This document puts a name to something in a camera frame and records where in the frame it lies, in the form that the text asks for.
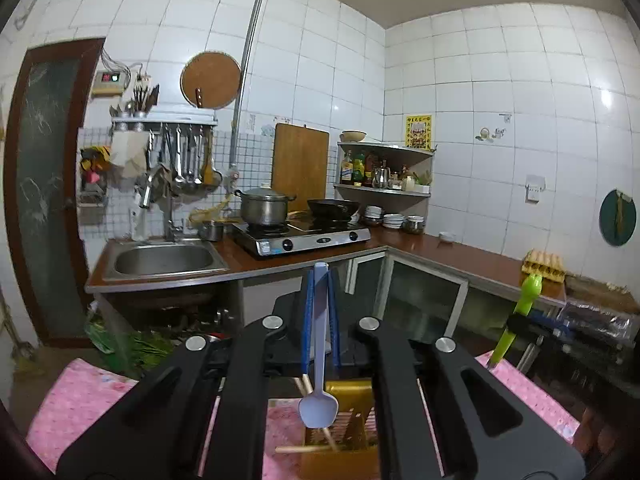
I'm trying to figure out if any kitchen counter with cabinets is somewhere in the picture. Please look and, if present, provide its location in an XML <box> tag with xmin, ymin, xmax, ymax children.
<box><xmin>84</xmin><ymin>232</ymin><xmax>568</xmax><ymax>361</ymax></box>

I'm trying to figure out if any tray of eggs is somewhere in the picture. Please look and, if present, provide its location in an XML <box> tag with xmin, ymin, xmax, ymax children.
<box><xmin>522</xmin><ymin>249</ymin><xmax>567</xmax><ymax>281</ymax></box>

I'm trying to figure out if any row of hanging kitchen utensils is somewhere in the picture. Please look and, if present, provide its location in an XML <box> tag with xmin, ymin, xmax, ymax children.
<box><xmin>137</xmin><ymin>125</ymin><xmax>223</xmax><ymax>211</ymax></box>

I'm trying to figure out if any hanging white cloth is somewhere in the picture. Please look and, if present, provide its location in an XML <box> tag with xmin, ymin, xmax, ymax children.
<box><xmin>111</xmin><ymin>132</ymin><xmax>151</xmax><ymax>188</ymax></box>

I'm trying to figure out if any steel sink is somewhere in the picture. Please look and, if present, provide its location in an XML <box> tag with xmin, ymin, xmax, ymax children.
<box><xmin>102</xmin><ymin>240</ymin><xmax>231</xmax><ymax>282</ymax></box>

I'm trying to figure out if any yellow wall poster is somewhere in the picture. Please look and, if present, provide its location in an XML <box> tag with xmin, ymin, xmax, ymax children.
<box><xmin>405</xmin><ymin>113</ymin><xmax>434</xmax><ymax>150</ymax></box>

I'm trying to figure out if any steel faucet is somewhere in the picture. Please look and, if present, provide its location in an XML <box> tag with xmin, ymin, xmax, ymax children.
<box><xmin>162</xmin><ymin>195</ymin><xmax>184</xmax><ymax>243</ymax></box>

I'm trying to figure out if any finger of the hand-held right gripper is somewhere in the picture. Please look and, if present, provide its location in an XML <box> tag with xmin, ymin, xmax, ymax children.
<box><xmin>531</xmin><ymin>309</ymin><xmax>572</xmax><ymax>342</ymax></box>
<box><xmin>506</xmin><ymin>312</ymin><xmax>543</xmax><ymax>343</ymax></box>

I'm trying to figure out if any steel wall rack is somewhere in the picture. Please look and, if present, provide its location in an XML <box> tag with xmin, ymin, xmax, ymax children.
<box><xmin>110</xmin><ymin>115</ymin><xmax>219</xmax><ymax>133</ymax></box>

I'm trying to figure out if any black wok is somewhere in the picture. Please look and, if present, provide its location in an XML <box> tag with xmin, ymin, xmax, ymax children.
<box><xmin>306</xmin><ymin>198</ymin><xmax>361</xmax><ymax>222</ymax></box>

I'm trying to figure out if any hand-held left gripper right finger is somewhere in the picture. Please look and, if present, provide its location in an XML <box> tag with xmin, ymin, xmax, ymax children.
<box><xmin>325</xmin><ymin>265</ymin><xmax>587</xmax><ymax>480</ymax></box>

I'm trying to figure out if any steel gas stove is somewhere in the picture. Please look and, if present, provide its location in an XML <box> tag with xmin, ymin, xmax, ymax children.
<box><xmin>231</xmin><ymin>220</ymin><xmax>372</xmax><ymax>261</ymax></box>

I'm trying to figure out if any brown framed glass door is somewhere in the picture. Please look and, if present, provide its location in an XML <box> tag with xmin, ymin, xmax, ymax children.
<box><xmin>4</xmin><ymin>37</ymin><xmax>106</xmax><ymax>348</ymax></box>

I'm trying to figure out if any light blue plastic spoon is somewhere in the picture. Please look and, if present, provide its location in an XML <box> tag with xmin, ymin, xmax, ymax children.
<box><xmin>298</xmin><ymin>262</ymin><xmax>338</xmax><ymax>430</ymax></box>

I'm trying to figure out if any white dish soap bottle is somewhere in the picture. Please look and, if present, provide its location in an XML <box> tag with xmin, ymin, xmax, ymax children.
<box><xmin>131</xmin><ymin>207</ymin><xmax>151</xmax><ymax>242</ymax></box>

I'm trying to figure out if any pink floral tablecloth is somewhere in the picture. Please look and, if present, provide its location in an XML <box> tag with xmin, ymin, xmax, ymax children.
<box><xmin>25</xmin><ymin>350</ymin><xmax>581</xmax><ymax>480</ymax></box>

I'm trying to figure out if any wooden-handled broom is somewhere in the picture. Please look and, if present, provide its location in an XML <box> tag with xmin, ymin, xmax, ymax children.
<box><xmin>0</xmin><ymin>290</ymin><xmax>38</xmax><ymax>376</ymax></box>

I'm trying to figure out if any beige electric box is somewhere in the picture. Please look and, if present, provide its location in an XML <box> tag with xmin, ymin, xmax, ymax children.
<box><xmin>91</xmin><ymin>69</ymin><xmax>126</xmax><ymax>97</ymax></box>

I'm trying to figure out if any corner wall shelf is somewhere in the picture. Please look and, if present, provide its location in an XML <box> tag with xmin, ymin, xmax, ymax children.
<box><xmin>334</xmin><ymin>141</ymin><xmax>436</xmax><ymax>205</ymax></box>

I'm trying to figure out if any steel cooking pot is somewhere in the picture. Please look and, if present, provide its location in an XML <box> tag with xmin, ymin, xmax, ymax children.
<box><xmin>234</xmin><ymin>186</ymin><xmax>297</xmax><ymax>226</ymax></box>

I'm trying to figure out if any round green hanging board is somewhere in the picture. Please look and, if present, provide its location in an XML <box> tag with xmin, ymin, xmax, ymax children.
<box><xmin>599</xmin><ymin>189</ymin><xmax>637</xmax><ymax>247</ymax></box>

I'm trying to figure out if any row of condiment bottles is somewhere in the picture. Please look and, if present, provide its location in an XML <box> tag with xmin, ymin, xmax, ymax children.
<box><xmin>340</xmin><ymin>149</ymin><xmax>431</xmax><ymax>191</ymax></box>

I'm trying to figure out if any trash bin with plastic bag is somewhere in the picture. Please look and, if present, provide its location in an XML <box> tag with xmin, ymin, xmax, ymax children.
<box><xmin>557</xmin><ymin>297</ymin><xmax>640</xmax><ymax>346</ymax></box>

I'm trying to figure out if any yellow slotted utensil holder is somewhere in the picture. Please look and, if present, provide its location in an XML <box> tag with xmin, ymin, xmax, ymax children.
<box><xmin>299</xmin><ymin>379</ymin><xmax>383</xmax><ymax>480</ymax></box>

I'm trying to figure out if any wire basket with colourful items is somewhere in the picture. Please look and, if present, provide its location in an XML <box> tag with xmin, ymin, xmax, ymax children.
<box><xmin>77</xmin><ymin>145</ymin><xmax>111</xmax><ymax>223</ymax></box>

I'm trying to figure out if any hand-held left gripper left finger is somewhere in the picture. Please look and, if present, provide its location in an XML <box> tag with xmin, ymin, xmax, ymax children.
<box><xmin>56</xmin><ymin>265</ymin><xmax>317</xmax><ymax>480</ymax></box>

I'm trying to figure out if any wooden cutting board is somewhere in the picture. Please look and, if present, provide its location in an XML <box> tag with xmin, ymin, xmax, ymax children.
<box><xmin>271</xmin><ymin>122</ymin><xmax>331</xmax><ymax>206</ymax></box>

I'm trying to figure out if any cutlery cup with knives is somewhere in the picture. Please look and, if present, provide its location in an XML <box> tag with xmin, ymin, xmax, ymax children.
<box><xmin>131</xmin><ymin>84</ymin><xmax>161</xmax><ymax>115</ymax></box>

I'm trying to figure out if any bag of green vegetables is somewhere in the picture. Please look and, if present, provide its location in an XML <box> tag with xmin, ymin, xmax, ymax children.
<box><xmin>85</xmin><ymin>305</ymin><xmax>176</xmax><ymax>376</ymax></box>

